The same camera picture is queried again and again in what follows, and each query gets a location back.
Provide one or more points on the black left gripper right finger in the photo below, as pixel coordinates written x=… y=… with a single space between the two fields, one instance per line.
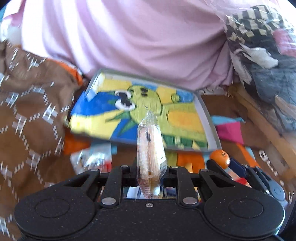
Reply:
x=191 y=188

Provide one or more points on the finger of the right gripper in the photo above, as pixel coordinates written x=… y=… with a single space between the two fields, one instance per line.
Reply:
x=258 y=179
x=213 y=166

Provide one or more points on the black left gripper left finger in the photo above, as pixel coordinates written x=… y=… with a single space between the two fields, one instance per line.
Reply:
x=105 y=188

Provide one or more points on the small orange tangerine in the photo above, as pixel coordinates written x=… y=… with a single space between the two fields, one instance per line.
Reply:
x=221 y=158

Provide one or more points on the clear cookie pack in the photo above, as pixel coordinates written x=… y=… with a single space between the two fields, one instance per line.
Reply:
x=151 y=157

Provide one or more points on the white cartoon snack packet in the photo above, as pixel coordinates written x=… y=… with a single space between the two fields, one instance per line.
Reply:
x=94 y=157

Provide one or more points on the colourful striped cartoon blanket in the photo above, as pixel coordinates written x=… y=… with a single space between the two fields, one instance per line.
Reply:
x=240 y=141

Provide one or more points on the grey tray with cartoon towel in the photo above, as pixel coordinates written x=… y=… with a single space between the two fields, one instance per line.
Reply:
x=115 y=103

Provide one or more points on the brown patterned fabric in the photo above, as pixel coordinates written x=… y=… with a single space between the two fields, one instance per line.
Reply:
x=36 y=96

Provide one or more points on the pink fabric cushion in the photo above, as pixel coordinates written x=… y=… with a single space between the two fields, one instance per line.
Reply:
x=182 y=42

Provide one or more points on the grey checkered clothes pile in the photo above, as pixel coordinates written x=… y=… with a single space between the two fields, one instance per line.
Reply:
x=262 y=50

